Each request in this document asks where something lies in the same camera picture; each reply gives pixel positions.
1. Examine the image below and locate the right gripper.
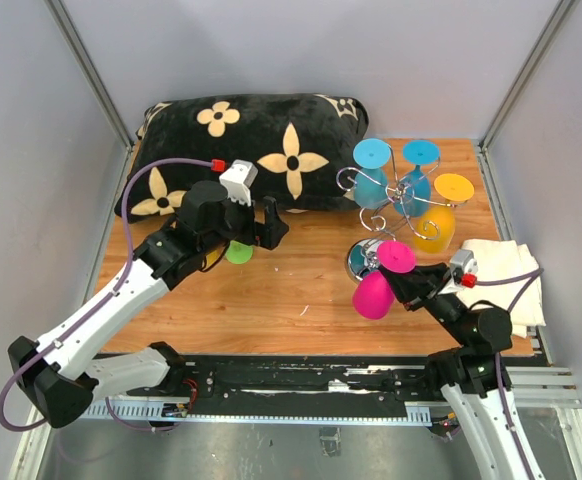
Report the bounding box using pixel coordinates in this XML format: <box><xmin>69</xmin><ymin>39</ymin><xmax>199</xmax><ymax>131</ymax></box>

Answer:
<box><xmin>379</xmin><ymin>258</ymin><xmax>471</xmax><ymax>346</ymax></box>

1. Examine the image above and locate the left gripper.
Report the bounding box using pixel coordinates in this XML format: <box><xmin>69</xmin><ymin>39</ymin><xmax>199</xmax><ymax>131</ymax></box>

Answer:
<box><xmin>201</xmin><ymin>188</ymin><xmax>289</xmax><ymax>254</ymax></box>

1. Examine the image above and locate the green plastic goblet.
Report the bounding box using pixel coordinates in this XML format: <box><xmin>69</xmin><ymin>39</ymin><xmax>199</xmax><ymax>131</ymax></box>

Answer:
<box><xmin>225</xmin><ymin>240</ymin><xmax>254</xmax><ymax>265</ymax></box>

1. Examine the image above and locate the magenta plastic goblet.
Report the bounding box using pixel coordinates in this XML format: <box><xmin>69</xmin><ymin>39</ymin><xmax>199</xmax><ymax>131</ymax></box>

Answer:
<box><xmin>352</xmin><ymin>240</ymin><xmax>416</xmax><ymax>320</ymax></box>

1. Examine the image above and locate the chrome wine glass rack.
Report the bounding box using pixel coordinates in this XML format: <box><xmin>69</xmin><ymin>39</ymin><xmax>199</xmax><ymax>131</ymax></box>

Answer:
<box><xmin>336</xmin><ymin>146</ymin><xmax>445</xmax><ymax>283</ymax></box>

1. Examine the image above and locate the yellow plastic goblet front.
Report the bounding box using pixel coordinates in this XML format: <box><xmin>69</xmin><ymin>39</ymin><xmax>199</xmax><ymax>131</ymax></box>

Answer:
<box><xmin>414</xmin><ymin>173</ymin><xmax>475</xmax><ymax>254</ymax></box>

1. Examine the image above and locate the yellow plastic goblet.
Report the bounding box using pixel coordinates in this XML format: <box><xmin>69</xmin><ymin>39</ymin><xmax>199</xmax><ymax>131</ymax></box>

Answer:
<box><xmin>205</xmin><ymin>249</ymin><xmax>222</xmax><ymax>269</ymax></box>
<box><xmin>414</xmin><ymin>173</ymin><xmax>475</xmax><ymax>254</ymax></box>

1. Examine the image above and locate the blue plastic goblet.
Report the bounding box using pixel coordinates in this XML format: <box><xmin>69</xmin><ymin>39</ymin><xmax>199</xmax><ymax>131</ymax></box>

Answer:
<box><xmin>394</xmin><ymin>140</ymin><xmax>441</xmax><ymax>217</ymax></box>
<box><xmin>353</xmin><ymin>138</ymin><xmax>392</xmax><ymax>209</ymax></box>

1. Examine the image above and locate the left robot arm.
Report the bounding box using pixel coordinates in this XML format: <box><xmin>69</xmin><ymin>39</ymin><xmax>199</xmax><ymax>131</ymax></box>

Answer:
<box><xmin>8</xmin><ymin>181</ymin><xmax>289</xmax><ymax>428</ymax></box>

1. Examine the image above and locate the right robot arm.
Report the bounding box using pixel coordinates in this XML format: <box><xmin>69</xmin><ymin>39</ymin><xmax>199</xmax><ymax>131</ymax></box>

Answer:
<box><xmin>379</xmin><ymin>263</ymin><xmax>546</xmax><ymax>479</ymax></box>

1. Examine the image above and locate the yellow plastic goblet rear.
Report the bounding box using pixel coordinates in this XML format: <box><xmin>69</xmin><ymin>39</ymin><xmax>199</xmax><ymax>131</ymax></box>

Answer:
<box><xmin>205</xmin><ymin>249</ymin><xmax>222</xmax><ymax>269</ymax></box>

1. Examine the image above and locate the white folded cloth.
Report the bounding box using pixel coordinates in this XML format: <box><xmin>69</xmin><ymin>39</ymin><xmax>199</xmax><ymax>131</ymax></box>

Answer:
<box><xmin>458</xmin><ymin>238</ymin><xmax>546</xmax><ymax>339</ymax></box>

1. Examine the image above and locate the black floral plush pillow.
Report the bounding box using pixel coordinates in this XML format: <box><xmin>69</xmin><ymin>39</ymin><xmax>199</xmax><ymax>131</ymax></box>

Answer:
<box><xmin>114</xmin><ymin>93</ymin><xmax>370</xmax><ymax>223</ymax></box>

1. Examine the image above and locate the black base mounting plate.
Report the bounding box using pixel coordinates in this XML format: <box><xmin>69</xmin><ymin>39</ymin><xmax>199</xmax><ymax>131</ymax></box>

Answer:
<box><xmin>115</xmin><ymin>353</ymin><xmax>487</xmax><ymax>421</ymax></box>

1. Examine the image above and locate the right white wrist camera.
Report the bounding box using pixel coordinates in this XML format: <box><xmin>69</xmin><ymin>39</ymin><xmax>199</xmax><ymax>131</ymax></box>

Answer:
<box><xmin>440</xmin><ymin>249</ymin><xmax>478</xmax><ymax>294</ymax></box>

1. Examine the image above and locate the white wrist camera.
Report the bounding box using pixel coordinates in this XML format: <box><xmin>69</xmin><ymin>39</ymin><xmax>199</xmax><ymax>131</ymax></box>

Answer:
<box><xmin>212</xmin><ymin>160</ymin><xmax>258</xmax><ymax>207</ymax></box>
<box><xmin>440</xmin><ymin>249</ymin><xmax>478</xmax><ymax>294</ymax></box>

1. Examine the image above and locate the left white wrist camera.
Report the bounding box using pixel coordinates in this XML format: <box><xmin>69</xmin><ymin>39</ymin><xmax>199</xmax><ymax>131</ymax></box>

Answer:
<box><xmin>212</xmin><ymin>160</ymin><xmax>258</xmax><ymax>207</ymax></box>

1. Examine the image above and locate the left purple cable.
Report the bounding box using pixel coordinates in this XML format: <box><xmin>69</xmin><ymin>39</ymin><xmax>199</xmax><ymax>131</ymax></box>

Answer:
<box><xmin>0</xmin><ymin>157</ymin><xmax>217</xmax><ymax>461</ymax></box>

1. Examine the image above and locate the left aluminium frame post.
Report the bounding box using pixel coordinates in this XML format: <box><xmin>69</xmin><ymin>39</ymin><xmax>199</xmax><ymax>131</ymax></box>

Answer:
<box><xmin>43</xmin><ymin>0</ymin><xmax>132</xmax><ymax>150</ymax></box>

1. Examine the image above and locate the aluminium frame post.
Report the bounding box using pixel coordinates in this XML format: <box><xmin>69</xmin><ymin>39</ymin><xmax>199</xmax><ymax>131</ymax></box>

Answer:
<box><xmin>477</xmin><ymin>0</ymin><xmax>579</xmax><ymax>153</ymax></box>
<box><xmin>43</xmin><ymin>0</ymin><xmax>132</xmax><ymax>150</ymax></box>

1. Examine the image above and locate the right aluminium frame post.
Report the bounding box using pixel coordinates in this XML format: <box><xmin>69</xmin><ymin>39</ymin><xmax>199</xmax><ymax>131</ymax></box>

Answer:
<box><xmin>477</xmin><ymin>0</ymin><xmax>579</xmax><ymax>153</ymax></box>

